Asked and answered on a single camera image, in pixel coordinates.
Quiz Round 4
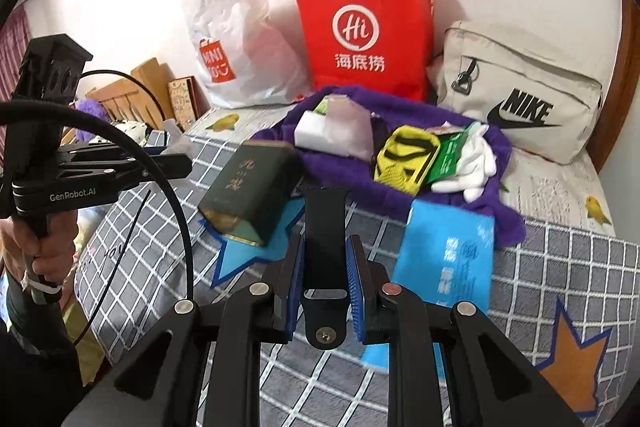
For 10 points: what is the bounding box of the thick black cable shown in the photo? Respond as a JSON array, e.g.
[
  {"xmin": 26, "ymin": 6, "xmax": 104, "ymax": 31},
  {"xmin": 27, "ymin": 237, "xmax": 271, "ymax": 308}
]
[{"xmin": 0, "ymin": 101, "xmax": 196, "ymax": 308}]

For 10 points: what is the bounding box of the spotted white plush toy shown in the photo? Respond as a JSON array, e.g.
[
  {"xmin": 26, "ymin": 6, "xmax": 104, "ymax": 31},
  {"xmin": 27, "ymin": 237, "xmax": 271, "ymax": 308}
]
[{"xmin": 110, "ymin": 119, "xmax": 151, "ymax": 145}]

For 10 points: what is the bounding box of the red striped curtain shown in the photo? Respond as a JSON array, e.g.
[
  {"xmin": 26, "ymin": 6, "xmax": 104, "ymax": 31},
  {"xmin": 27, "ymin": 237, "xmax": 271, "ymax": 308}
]
[{"xmin": 0, "ymin": 4, "xmax": 33, "ymax": 102}]

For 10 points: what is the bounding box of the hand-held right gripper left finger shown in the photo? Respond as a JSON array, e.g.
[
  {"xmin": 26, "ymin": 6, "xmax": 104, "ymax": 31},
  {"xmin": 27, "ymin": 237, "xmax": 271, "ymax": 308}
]
[{"xmin": 62, "ymin": 232, "xmax": 307, "ymax": 427}]

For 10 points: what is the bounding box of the black watch strap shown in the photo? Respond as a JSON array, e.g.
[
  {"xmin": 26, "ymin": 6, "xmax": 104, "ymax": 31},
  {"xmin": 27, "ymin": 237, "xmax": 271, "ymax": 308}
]
[{"xmin": 299, "ymin": 187, "xmax": 352, "ymax": 350}]

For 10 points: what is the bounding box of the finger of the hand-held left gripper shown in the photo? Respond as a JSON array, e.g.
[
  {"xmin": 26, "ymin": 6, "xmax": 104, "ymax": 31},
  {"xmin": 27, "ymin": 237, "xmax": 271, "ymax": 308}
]
[
  {"xmin": 56, "ymin": 143, "xmax": 169, "ymax": 156},
  {"xmin": 65, "ymin": 153, "xmax": 194, "ymax": 181}
]

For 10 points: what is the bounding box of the purple plush toy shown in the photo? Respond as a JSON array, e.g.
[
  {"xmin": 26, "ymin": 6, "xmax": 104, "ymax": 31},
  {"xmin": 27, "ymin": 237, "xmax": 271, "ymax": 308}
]
[{"xmin": 75, "ymin": 99, "xmax": 108, "ymax": 122}]

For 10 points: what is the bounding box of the dark green tea box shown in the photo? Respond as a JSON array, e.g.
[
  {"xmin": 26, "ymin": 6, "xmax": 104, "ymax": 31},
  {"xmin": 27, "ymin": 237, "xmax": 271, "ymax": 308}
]
[{"xmin": 197, "ymin": 139, "xmax": 305, "ymax": 249}]

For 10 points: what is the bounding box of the grey checked blanket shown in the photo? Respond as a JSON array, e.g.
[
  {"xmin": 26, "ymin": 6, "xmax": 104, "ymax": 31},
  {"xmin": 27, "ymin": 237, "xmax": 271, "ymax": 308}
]
[{"xmin": 75, "ymin": 127, "xmax": 640, "ymax": 427}]

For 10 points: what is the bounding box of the white plastic bag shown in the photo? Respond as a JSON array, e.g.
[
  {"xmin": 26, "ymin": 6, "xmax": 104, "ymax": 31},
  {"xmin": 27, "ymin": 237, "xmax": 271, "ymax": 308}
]
[{"xmin": 180, "ymin": 0, "xmax": 316, "ymax": 110}]

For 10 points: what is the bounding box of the pair of white gloves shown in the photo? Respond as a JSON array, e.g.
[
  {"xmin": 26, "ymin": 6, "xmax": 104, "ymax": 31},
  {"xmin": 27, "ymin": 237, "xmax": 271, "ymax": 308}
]
[{"xmin": 430, "ymin": 124, "xmax": 498, "ymax": 202}]

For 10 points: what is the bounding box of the white paper packet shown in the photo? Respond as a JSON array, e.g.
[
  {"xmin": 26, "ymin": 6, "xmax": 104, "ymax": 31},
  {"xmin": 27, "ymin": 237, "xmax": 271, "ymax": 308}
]
[{"xmin": 294, "ymin": 111, "xmax": 331, "ymax": 148}]

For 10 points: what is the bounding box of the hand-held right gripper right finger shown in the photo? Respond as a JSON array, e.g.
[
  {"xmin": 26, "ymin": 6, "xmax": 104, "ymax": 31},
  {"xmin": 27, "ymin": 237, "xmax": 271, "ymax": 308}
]
[{"xmin": 345, "ymin": 234, "xmax": 586, "ymax": 427}]

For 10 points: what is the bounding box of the white cable tie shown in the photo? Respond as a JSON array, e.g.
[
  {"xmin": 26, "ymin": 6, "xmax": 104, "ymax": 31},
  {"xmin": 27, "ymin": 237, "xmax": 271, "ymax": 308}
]
[{"xmin": 22, "ymin": 276, "xmax": 64, "ymax": 297}]

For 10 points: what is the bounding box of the small green packet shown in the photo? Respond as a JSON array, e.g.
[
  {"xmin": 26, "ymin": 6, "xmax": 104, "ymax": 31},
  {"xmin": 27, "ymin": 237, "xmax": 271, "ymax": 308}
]
[{"xmin": 314, "ymin": 96, "xmax": 351, "ymax": 118}]

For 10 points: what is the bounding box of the purple towel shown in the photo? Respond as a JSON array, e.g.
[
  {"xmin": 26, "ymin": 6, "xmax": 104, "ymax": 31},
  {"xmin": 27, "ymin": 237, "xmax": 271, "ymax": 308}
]
[{"xmin": 250, "ymin": 84, "xmax": 527, "ymax": 248}]

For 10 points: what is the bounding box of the person's left hand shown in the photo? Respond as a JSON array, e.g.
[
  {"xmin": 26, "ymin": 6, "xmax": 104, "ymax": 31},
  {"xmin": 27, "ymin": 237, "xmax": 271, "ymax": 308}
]
[{"xmin": 0, "ymin": 217, "xmax": 77, "ymax": 295}]

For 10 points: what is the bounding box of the brown wooden frame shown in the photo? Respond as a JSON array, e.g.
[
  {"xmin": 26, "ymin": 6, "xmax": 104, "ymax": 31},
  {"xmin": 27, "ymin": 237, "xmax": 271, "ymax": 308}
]
[{"xmin": 587, "ymin": 0, "xmax": 640, "ymax": 172}]

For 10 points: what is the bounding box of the person's left forearm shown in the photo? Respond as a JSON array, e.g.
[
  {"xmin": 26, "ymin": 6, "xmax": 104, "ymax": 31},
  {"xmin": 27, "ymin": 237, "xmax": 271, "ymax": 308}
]
[{"xmin": 0, "ymin": 267, "xmax": 83, "ymax": 427}]

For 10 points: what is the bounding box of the patterned brown box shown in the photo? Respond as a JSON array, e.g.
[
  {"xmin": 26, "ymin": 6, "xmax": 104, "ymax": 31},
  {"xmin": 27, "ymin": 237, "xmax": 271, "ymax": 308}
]
[{"xmin": 167, "ymin": 77, "xmax": 201, "ymax": 128}]

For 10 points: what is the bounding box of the wooden bed headboard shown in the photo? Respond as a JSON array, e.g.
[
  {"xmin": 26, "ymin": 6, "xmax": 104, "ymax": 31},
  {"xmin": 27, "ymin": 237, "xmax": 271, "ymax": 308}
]
[{"xmin": 87, "ymin": 59, "xmax": 176, "ymax": 130}]

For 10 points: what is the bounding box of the beige zip bag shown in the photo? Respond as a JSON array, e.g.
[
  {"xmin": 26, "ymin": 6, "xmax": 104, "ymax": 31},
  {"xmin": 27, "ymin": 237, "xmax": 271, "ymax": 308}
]
[{"xmin": 431, "ymin": 19, "xmax": 618, "ymax": 165}]

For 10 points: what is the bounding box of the yellow and black sock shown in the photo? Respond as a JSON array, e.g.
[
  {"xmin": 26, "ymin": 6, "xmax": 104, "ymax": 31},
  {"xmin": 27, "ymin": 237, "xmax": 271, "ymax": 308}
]
[{"xmin": 372, "ymin": 124, "xmax": 442, "ymax": 196}]

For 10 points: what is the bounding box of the blue tissue pack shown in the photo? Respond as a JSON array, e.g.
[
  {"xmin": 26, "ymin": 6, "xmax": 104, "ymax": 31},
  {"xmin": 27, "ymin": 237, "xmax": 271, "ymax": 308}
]
[{"xmin": 362, "ymin": 199, "xmax": 496, "ymax": 380}]

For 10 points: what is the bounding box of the translucent plastic pouch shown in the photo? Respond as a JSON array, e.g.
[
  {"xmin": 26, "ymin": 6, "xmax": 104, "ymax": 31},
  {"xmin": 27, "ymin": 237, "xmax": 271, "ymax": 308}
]
[{"xmin": 322, "ymin": 99, "xmax": 375, "ymax": 160}]

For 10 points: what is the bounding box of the green snack packet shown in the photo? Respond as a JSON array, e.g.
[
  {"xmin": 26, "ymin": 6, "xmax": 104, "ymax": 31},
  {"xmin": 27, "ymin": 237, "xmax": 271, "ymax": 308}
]
[{"xmin": 424, "ymin": 122, "xmax": 481, "ymax": 185}]

